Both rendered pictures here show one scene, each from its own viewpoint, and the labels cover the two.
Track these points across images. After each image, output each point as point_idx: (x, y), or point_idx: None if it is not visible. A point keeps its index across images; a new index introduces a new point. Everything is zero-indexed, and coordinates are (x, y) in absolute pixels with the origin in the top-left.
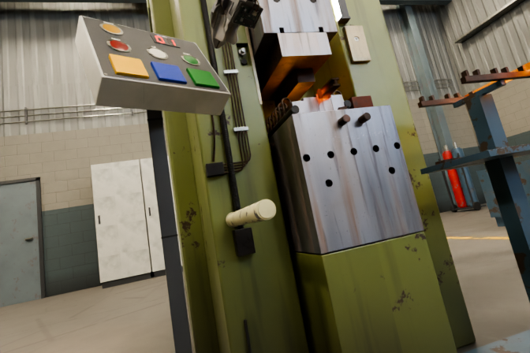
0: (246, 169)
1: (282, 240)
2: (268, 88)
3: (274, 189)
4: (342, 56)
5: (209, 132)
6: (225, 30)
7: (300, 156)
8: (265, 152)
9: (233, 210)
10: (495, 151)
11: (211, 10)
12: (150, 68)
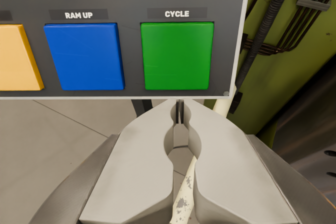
0: (277, 54)
1: (268, 114)
2: None
3: (297, 86)
4: None
5: None
6: (198, 155)
7: (324, 146)
8: (326, 48)
9: (236, 77)
10: None
11: (40, 214)
12: (46, 51)
